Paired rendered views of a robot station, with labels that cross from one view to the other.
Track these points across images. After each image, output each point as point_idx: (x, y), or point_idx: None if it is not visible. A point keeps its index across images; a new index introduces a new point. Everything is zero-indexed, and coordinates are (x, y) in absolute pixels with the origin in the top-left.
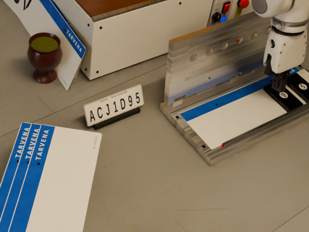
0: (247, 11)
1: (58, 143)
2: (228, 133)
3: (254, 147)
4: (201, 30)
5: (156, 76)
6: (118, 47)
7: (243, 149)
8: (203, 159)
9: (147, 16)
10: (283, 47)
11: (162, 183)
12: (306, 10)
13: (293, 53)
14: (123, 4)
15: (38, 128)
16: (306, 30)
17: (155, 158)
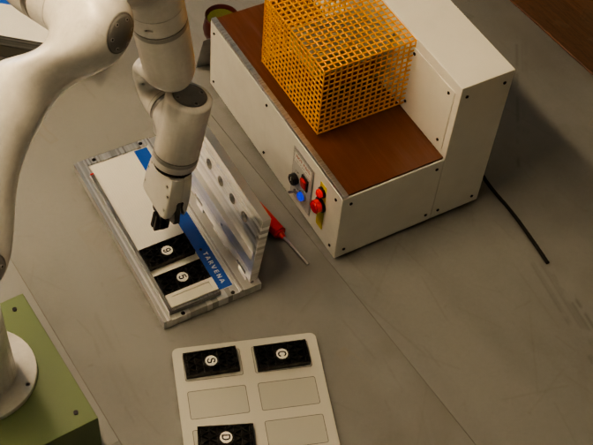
0: (328, 231)
1: None
2: (112, 186)
3: (96, 215)
4: None
5: (221, 143)
6: (226, 79)
7: (93, 203)
8: None
9: (243, 78)
10: (150, 162)
11: (58, 129)
12: (158, 142)
13: (155, 188)
14: (242, 43)
15: None
16: (169, 181)
17: (92, 127)
